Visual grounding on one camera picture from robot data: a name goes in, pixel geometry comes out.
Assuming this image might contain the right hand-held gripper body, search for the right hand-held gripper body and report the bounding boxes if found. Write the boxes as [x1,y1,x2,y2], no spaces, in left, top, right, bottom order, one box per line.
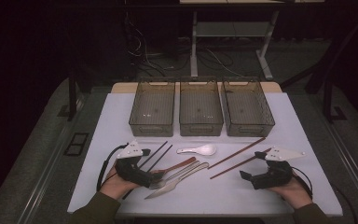
[251,147,306,190]

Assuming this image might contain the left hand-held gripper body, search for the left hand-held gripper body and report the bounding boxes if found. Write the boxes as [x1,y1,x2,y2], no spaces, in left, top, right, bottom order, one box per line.
[115,139,156,189]

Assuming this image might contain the metal knife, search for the metal knife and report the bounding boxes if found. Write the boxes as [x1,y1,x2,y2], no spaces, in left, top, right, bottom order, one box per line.
[144,161,210,200]

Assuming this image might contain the brown wooden chopstick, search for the brown wooden chopstick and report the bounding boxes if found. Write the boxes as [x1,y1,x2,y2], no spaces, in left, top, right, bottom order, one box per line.
[207,136,267,171]
[209,147,273,180]

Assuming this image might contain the brown wooden spoon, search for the brown wooden spoon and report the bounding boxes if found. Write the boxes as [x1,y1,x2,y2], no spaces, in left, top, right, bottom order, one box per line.
[151,156,198,181]

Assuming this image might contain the smoky clear plastic bin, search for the smoky clear plastic bin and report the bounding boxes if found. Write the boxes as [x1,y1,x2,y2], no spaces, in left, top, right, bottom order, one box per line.
[178,76,225,137]
[129,77,176,138]
[221,77,276,138]

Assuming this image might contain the white ceramic spoon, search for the white ceramic spoon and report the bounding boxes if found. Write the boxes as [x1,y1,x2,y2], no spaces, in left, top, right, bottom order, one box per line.
[175,143,217,157]

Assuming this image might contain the person's left hand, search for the person's left hand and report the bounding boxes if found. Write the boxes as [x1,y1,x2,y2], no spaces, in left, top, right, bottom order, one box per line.
[100,167,141,201]

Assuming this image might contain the person's right hand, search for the person's right hand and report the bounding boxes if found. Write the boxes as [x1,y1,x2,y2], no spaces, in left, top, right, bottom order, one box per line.
[268,176,313,210]

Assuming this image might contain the thin black metal stand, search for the thin black metal stand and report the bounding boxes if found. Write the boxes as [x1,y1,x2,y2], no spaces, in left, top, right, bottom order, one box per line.
[67,68,79,122]

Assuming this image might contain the black slanted beam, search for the black slanted beam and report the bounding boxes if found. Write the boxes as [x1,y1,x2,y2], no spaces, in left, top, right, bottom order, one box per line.
[280,15,358,94]

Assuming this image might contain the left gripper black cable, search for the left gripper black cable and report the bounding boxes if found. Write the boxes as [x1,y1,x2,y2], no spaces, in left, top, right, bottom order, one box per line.
[96,143,129,192]

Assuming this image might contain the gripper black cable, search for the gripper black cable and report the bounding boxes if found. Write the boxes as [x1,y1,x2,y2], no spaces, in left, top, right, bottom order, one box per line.
[96,143,129,192]
[290,166,358,224]

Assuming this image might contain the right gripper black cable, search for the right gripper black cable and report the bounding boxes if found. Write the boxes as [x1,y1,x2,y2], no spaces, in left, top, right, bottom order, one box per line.
[290,166,358,224]

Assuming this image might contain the metal floor rail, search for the metal floor rail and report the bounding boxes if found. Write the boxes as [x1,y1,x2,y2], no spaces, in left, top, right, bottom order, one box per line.
[18,122,85,224]
[320,119,358,216]

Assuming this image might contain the black stand post with foot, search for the black stand post with foot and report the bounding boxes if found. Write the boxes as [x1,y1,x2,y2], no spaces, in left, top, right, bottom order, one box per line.
[322,73,349,124]

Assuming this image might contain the white floor cable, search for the white floor cable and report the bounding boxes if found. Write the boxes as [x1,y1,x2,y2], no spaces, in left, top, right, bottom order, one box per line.
[204,47,247,77]

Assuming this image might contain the black floor cable bundle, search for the black floor cable bundle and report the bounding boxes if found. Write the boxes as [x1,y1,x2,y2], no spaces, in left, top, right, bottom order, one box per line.
[124,10,197,78]

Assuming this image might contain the white metal desk frame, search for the white metal desk frame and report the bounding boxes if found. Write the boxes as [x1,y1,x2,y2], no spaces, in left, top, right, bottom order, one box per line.
[180,0,324,81]

